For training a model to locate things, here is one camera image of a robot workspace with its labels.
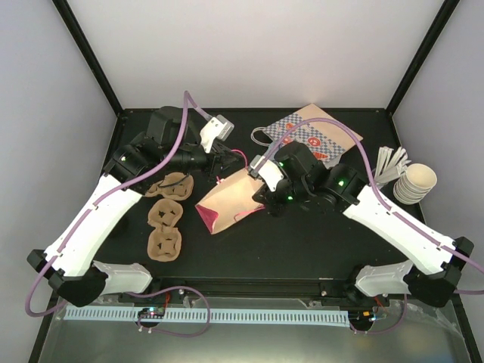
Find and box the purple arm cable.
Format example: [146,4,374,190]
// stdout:
[26,92,216,318]
[265,120,484,273]

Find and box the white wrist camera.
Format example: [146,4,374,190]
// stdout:
[248,155,284,192]
[200,115,234,154]

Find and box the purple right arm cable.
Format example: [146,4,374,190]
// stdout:
[265,120,484,273]

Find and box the blue checkered bakery paper bag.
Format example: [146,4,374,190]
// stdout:
[251,104,355,168]

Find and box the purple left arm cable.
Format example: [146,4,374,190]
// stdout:
[26,92,216,318]

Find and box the cream pink Cakes paper bag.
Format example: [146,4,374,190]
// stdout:
[195,149,264,234]

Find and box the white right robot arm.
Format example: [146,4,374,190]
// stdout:
[249,141,473,307]

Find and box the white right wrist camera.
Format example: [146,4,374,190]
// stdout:
[248,155,284,192]

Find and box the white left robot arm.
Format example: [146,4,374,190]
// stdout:
[27,107,243,307]

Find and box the white slotted cable rail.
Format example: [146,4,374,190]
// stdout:
[60,306,377,327]

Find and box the tall white paper cup stack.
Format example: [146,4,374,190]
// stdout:
[393,163,438,205]

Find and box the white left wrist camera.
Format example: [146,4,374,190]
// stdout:
[200,115,234,154]

